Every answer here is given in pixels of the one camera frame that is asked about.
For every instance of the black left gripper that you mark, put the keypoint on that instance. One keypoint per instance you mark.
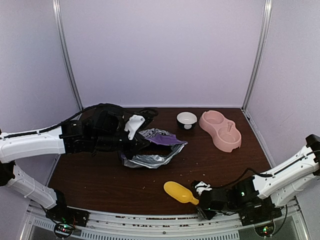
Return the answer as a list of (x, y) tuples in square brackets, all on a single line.
[(137, 144)]

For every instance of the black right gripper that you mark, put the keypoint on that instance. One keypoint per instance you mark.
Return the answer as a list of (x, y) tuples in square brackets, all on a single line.
[(207, 215)]

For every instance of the yellow plastic scoop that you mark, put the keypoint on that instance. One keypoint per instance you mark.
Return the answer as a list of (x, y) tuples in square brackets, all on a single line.
[(180, 193)]

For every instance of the purple pet food bag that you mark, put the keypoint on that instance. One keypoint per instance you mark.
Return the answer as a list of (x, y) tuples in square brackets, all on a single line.
[(163, 146)]

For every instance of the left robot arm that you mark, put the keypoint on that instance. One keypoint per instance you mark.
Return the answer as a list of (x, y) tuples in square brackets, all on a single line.
[(103, 127)]

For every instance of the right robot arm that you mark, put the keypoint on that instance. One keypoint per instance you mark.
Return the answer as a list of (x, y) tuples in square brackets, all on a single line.
[(261, 196)]

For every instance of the pink double pet feeder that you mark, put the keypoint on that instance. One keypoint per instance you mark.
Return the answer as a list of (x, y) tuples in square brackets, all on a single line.
[(223, 132)]

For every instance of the right circuit board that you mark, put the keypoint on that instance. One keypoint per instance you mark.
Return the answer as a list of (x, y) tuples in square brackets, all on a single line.
[(264, 229)]

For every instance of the circuit board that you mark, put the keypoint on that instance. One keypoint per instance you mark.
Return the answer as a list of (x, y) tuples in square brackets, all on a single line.
[(63, 230), (264, 229)]

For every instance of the black and white ceramic bowl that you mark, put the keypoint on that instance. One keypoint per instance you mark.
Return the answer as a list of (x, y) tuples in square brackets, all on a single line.
[(186, 120)]

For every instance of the left circuit board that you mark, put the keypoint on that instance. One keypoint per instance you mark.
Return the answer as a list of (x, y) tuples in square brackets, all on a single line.
[(63, 230)]

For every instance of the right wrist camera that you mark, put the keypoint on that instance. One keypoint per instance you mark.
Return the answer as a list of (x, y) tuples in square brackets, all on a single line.
[(200, 187)]

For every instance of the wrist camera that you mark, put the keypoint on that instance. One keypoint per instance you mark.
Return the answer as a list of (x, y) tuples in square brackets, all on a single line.
[(139, 120), (200, 187)]

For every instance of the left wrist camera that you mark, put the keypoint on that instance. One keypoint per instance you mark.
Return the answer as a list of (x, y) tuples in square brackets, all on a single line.
[(139, 120)]

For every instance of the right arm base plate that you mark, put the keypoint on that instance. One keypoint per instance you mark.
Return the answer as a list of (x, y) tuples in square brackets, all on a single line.
[(256, 215)]

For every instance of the front aluminium rail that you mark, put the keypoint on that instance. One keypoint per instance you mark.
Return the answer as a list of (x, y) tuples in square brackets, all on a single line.
[(116, 226)]

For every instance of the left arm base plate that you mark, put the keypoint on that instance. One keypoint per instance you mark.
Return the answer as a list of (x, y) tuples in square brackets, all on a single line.
[(68, 215)]

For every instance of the left aluminium corner post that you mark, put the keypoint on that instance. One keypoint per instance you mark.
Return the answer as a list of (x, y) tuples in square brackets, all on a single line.
[(65, 53)]

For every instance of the aluminium corner post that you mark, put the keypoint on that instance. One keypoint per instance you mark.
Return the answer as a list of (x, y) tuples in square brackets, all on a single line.
[(265, 25), (65, 53)]

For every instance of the right aluminium corner post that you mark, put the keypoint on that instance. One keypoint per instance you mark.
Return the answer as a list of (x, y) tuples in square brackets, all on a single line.
[(265, 25)]

